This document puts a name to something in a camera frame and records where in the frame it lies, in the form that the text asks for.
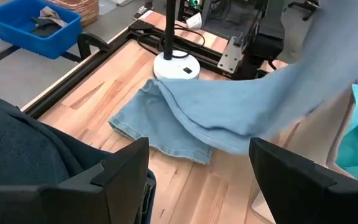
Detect white round stand base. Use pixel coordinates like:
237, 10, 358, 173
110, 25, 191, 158
152, 49, 201, 80

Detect white paper tag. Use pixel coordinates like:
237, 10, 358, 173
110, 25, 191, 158
185, 12, 203, 30

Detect blue plastic bin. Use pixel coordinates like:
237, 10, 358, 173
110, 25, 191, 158
0, 0, 83, 60

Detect dark green fuzzy garment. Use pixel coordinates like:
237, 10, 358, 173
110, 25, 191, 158
0, 93, 85, 187

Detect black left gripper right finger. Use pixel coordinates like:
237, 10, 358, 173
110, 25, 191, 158
249, 137, 358, 224

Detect black equipment cart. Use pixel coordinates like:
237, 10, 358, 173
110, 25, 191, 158
177, 0, 269, 32

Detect black stand pole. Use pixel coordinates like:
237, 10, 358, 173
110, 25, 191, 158
163, 0, 177, 61

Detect person's shoe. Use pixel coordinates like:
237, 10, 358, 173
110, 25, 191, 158
133, 2, 155, 20

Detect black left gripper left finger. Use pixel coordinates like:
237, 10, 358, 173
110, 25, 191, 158
0, 137, 150, 224

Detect black chair base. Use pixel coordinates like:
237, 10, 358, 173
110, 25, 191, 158
287, 0, 321, 22

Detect beige crumpled garment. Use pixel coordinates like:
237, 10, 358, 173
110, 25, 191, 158
39, 6, 69, 28

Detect black table frame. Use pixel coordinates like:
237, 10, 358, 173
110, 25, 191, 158
20, 19, 239, 119

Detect black table leg bracket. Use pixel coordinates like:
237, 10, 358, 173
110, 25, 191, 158
77, 32, 111, 62

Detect light blue denim jeans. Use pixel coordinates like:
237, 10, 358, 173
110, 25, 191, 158
108, 0, 358, 165

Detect dark folded garment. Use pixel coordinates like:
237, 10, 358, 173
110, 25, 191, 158
29, 17, 63, 39

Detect silver metal bracket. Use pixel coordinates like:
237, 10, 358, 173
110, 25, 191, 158
218, 35, 245, 75

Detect clear plastic container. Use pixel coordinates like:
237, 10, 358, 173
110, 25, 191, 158
98, 0, 117, 16

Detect wicker basket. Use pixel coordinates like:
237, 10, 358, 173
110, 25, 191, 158
47, 0, 100, 27

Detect black cable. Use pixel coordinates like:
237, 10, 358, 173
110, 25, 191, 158
136, 26, 206, 60

